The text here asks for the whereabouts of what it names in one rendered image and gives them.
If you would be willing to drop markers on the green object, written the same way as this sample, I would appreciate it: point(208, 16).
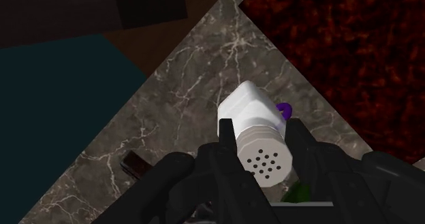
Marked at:
point(297, 193)

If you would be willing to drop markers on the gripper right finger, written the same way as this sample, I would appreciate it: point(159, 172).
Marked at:
point(332, 177)

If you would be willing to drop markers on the purple small object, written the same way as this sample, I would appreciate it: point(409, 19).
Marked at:
point(285, 110)

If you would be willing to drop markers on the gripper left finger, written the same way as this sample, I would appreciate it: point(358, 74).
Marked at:
point(212, 173)

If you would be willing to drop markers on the white salt shaker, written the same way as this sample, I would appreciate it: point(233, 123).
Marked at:
point(255, 130)

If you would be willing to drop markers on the dark brown flat box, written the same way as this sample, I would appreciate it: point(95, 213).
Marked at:
point(136, 165)

